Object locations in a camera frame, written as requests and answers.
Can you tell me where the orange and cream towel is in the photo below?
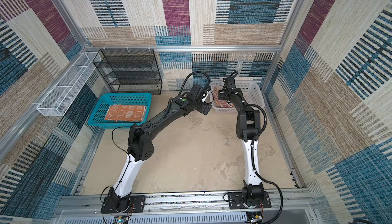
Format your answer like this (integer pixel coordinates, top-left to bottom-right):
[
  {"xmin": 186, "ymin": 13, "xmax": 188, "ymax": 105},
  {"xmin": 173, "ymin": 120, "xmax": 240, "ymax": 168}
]
[{"xmin": 105, "ymin": 105, "xmax": 147, "ymax": 123}]

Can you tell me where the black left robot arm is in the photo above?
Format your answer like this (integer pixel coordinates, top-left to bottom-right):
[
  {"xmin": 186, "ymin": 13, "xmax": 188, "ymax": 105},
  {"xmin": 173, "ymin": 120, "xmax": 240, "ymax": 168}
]
[{"xmin": 101, "ymin": 84, "xmax": 212, "ymax": 214}]

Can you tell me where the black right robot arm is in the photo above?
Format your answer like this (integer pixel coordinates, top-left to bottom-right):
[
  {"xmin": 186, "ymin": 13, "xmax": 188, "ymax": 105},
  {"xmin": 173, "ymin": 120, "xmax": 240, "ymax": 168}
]
[{"xmin": 218, "ymin": 77, "xmax": 266, "ymax": 209}]

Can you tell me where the white plastic laundry basket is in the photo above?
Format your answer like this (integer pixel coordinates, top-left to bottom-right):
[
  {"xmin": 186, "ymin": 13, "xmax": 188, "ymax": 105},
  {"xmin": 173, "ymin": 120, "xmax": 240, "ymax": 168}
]
[{"xmin": 209, "ymin": 80, "xmax": 265, "ymax": 113}]

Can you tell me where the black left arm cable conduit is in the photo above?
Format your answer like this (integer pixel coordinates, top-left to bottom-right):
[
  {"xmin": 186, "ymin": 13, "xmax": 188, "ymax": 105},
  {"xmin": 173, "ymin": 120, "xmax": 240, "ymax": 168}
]
[{"xmin": 177, "ymin": 71, "xmax": 212, "ymax": 99}]

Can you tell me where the black wire shelf rack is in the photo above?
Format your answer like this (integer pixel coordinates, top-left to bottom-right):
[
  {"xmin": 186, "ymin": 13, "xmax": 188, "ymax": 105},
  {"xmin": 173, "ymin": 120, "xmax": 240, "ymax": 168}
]
[{"xmin": 92, "ymin": 49, "xmax": 162, "ymax": 94}]

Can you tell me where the aluminium frame post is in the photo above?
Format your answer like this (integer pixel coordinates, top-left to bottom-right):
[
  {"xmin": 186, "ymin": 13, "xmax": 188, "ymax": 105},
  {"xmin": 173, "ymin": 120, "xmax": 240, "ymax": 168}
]
[{"xmin": 258, "ymin": 0, "xmax": 316, "ymax": 93}]

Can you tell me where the white wire mesh tray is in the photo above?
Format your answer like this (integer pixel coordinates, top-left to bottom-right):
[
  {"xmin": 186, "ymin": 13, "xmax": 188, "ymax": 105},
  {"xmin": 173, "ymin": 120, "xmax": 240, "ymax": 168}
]
[{"xmin": 37, "ymin": 52, "xmax": 97, "ymax": 116}]

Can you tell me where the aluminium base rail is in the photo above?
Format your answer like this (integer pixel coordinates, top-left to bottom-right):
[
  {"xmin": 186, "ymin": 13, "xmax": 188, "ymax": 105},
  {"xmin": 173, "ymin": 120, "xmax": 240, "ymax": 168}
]
[{"xmin": 51, "ymin": 188, "xmax": 323, "ymax": 224}]

